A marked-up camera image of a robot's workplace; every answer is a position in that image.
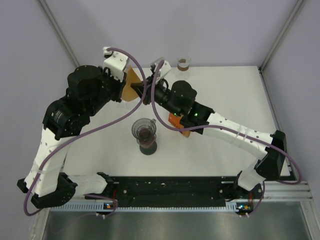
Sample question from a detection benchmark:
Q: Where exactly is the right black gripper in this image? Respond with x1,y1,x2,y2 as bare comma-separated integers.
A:
130,75,182,119

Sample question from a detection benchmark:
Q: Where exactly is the glass cup with coffee grounds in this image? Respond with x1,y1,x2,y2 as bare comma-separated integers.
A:
177,56,191,81

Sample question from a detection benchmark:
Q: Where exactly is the brown paper coffee filter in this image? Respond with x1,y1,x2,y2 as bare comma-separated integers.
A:
121,66,142,102

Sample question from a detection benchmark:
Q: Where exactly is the orange coffee filter box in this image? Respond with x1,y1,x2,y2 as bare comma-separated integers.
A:
168,113,184,129

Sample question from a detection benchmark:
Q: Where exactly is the clear plastic coffee dripper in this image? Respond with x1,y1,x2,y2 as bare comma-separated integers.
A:
131,118,157,144

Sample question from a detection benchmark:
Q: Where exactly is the glass carafe red collar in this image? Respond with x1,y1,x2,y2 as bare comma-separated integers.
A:
137,135,158,156

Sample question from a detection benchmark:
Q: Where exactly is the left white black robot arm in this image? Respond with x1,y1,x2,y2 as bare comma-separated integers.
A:
17,65,126,209

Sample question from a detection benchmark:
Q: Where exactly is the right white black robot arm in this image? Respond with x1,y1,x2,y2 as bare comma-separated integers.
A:
131,77,286,198

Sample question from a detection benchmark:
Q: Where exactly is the stack of brown filters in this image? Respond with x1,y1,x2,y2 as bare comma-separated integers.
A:
181,130,191,138

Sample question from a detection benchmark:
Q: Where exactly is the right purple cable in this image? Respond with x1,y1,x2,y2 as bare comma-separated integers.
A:
149,59,304,217

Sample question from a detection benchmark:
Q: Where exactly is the purple cable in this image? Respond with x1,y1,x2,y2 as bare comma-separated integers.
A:
149,59,304,217
24,46,147,221

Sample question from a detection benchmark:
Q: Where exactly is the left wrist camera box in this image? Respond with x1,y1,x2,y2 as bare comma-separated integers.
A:
102,46,129,82

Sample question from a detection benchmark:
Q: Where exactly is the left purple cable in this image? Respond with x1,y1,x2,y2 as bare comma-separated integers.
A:
24,46,147,221

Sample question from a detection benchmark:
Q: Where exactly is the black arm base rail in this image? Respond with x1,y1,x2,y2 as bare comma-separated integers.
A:
100,176,263,208

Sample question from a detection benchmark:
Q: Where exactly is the grey slotted cable duct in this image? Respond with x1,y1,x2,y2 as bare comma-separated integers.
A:
51,201,239,213

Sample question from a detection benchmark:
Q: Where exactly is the left aluminium frame post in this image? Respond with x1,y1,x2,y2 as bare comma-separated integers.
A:
36,0,81,68

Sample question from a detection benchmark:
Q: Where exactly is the aluminium frame post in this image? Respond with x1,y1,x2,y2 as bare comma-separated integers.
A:
258,0,307,74
36,0,81,68

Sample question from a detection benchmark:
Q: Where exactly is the right aluminium frame post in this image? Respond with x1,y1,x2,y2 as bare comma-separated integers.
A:
258,0,307,74

